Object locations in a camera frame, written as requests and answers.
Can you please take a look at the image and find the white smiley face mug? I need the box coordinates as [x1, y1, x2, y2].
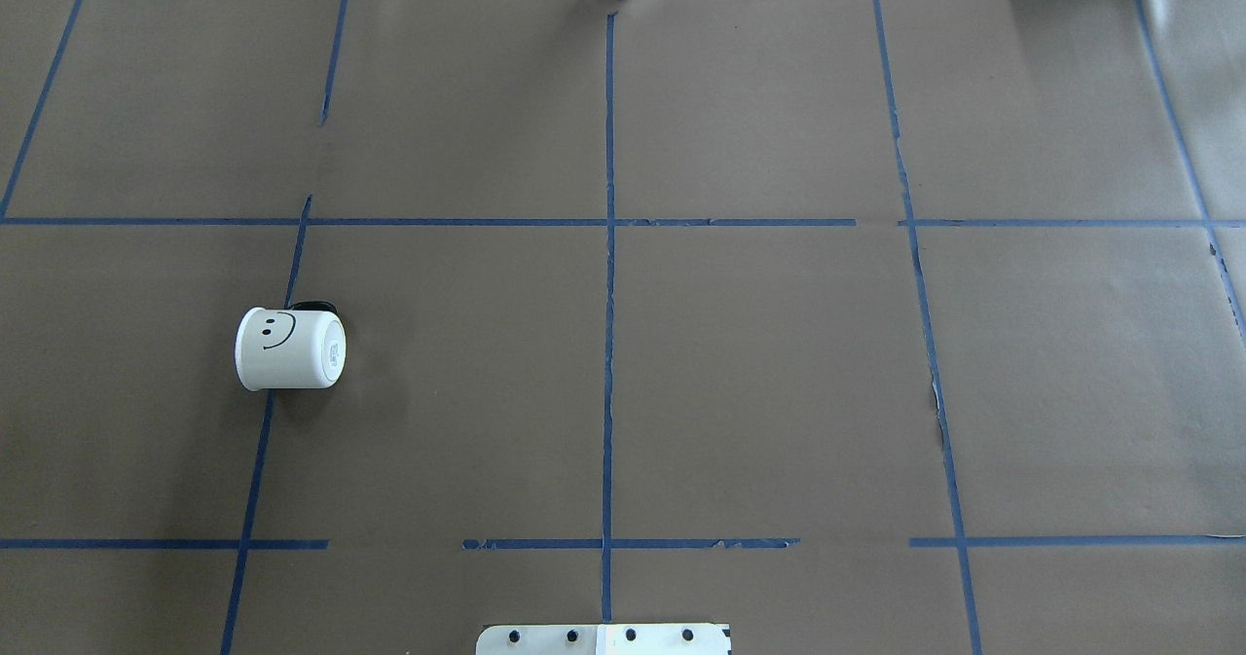
[233, 301, 348, 390]

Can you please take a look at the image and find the white camera post base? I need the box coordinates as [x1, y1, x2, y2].
[475, 623, 733, 654]

